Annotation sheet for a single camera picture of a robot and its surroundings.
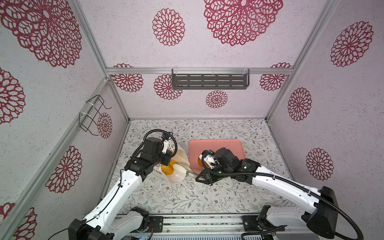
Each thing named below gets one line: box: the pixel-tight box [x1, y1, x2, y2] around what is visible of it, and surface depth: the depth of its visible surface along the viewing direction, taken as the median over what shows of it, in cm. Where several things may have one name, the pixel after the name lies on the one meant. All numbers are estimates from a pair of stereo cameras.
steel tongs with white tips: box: [173, 164, 199, 178], surface depth 76 cm
